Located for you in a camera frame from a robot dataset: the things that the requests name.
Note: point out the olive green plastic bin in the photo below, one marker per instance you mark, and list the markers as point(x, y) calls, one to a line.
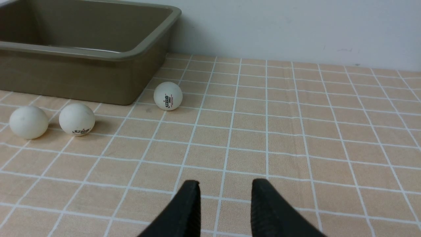
point(104, 51)

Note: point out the orange checkered tablecloth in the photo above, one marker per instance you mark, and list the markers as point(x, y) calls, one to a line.
point(340, 143)

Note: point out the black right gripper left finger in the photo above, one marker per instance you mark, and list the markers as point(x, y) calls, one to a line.
point(181, 217)

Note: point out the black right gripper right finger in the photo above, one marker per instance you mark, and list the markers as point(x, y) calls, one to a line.
point(273, 216)

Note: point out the white ball with red logo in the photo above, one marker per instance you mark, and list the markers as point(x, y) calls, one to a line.
point(168, 96)

